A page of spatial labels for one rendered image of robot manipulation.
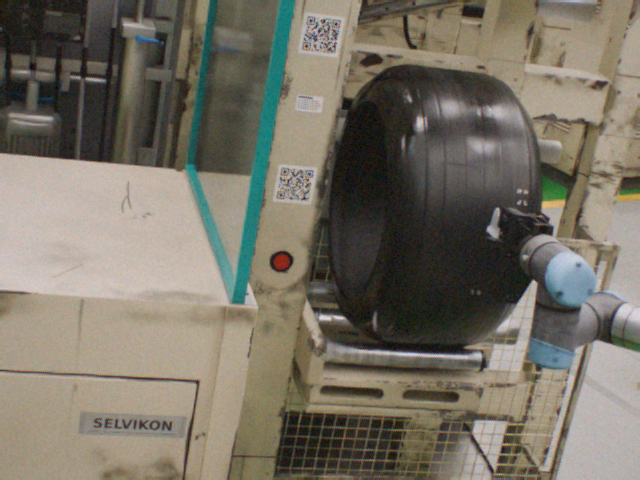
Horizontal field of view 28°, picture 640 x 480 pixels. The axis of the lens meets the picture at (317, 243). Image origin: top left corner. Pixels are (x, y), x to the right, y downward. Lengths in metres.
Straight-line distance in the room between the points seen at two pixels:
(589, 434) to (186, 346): 2.84
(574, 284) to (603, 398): 2.74
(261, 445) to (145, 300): 0.98
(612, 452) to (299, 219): 2.18
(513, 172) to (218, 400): 0.81
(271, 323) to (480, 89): 0.61
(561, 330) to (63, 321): 0.80
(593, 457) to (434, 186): 2.16
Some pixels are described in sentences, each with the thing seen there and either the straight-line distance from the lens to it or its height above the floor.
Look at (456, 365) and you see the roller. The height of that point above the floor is 0.90.
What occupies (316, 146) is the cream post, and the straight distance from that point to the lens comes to 2.42.
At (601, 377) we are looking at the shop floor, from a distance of 4.93.
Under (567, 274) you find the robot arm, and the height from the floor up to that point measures 1.31.
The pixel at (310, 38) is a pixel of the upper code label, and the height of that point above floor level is 1.50.
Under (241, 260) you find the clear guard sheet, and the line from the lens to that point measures 1.75.
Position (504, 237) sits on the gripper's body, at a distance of 2.23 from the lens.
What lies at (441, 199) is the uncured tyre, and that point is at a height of 1.28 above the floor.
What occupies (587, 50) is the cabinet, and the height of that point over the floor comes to 0.74.
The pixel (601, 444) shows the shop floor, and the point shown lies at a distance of 4.45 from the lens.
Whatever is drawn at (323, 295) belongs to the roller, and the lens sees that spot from 2.78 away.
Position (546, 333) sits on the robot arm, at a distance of 2.09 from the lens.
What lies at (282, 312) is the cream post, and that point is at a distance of 2.54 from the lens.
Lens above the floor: 2.00
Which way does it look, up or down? 21 degrees down
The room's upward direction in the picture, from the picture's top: 10 degrees clockwise
